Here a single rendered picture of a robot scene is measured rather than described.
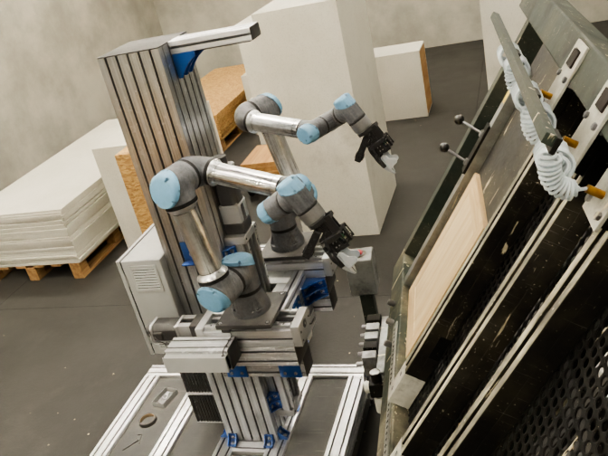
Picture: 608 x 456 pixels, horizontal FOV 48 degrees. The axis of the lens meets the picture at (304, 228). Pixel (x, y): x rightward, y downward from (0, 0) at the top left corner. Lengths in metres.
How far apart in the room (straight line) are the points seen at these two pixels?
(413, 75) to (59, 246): 3.99
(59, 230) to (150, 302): 2.92
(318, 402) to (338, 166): 2.14
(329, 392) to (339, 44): 2.38
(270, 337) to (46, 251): 3.64
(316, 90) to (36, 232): 2.56
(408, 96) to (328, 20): 3.01
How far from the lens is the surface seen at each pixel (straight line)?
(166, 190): 2.25
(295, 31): 4.79
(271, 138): 2.94
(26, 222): 5.94
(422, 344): 2.08
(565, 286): 1.35
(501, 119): 2.53
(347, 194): 5.10
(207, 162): 2.34
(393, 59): 7.49
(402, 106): 7.62
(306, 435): 3.25
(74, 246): 5.79
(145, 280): 2.85
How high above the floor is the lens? 2.37
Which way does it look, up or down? 25 degrees down
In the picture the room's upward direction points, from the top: 14 degrees counter-clockwise
